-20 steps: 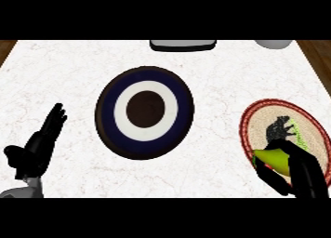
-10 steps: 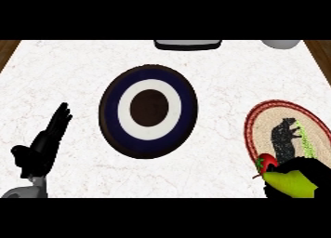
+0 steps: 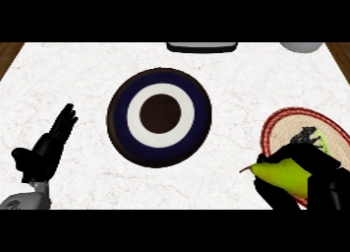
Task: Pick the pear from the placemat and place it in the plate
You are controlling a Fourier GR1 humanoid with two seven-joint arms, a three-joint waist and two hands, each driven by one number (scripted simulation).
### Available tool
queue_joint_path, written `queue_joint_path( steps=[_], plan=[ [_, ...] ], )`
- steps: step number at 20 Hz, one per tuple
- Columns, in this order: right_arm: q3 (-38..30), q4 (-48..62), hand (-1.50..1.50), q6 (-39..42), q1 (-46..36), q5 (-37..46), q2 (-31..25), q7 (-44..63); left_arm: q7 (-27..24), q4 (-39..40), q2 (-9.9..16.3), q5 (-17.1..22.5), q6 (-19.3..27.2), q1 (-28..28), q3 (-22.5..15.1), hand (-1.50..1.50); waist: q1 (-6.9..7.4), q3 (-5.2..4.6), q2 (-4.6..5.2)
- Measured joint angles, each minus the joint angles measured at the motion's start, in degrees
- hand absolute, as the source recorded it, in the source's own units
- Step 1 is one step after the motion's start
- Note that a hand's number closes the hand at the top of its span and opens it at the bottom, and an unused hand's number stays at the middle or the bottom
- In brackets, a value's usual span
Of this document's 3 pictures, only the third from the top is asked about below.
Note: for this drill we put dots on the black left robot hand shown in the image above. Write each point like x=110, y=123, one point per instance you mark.
x=44, y=154

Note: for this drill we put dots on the green pear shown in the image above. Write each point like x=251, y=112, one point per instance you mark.
x=283, y=175

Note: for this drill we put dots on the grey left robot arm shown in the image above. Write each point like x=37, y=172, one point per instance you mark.
x=29, y=198

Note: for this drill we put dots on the blue and white round plate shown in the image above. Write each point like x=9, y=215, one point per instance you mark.
x=159, y=117

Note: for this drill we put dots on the round woven red-rimmed placemat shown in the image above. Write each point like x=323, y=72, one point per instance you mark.
x=298, y=126

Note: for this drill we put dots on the pale grey round bowl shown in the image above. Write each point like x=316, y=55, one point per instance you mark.
x=301, y=46

